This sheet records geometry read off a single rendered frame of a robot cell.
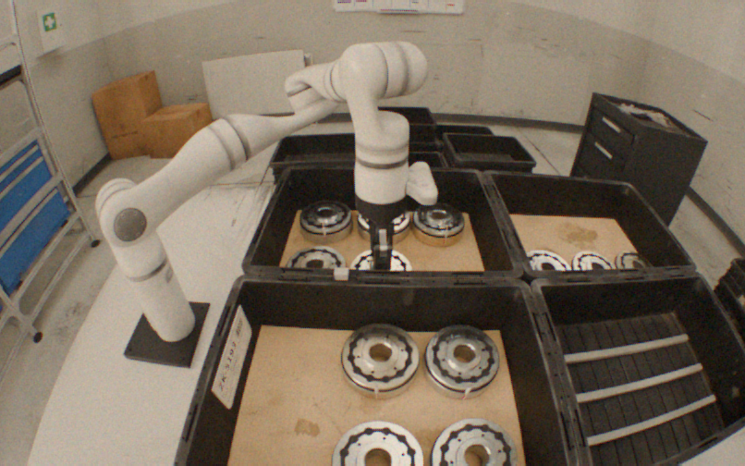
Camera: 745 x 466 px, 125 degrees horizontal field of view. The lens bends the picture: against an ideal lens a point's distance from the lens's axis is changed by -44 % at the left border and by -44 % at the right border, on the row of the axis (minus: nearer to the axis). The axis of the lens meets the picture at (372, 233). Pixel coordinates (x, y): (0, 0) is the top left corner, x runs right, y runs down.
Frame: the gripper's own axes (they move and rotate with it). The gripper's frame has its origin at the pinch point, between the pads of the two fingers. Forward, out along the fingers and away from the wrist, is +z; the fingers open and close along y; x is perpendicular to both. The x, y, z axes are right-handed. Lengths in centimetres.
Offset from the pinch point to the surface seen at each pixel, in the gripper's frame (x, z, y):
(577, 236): 44.0, 2.3, -6.8
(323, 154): -21, 37, -113
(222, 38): -131, -11, -287
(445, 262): 12.0, 2.3, -1.1
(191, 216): -54, 15, -35
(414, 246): 6.9, 2.3, -5.6
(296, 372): -12.7, 2.2, 19.5
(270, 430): -15.4, 2.2, 28.3
